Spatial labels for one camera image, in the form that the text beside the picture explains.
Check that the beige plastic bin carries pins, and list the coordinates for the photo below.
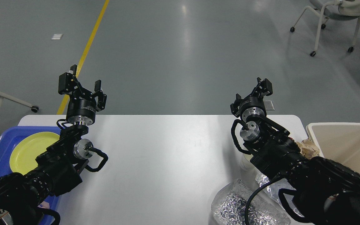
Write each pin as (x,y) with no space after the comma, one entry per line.
(338,141)

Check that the white paper cup front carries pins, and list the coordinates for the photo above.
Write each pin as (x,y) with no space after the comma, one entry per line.
(245,162)

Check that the white chair top right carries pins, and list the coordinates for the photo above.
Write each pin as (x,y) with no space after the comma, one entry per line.
(338,10)

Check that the brown paper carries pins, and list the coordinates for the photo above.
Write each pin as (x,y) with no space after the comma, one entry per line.
(308,149)

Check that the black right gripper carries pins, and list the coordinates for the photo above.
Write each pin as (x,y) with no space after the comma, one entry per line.
(254,103)

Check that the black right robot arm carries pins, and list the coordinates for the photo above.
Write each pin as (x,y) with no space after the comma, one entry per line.
(325,192)

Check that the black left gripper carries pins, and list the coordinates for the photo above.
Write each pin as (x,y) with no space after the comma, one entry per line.
(81,110)

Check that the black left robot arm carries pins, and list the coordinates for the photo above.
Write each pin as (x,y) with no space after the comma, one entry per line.
(59,167)

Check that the right metal floor plate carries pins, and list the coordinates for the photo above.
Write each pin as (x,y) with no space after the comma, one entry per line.
(269,106)

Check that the pink mug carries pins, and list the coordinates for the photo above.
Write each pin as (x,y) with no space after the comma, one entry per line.
(44,204)

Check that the yellow plastic plate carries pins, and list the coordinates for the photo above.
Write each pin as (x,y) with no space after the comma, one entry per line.
(23,157)

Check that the silver foil wrapper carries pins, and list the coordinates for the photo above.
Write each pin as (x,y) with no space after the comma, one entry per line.
(228,207)

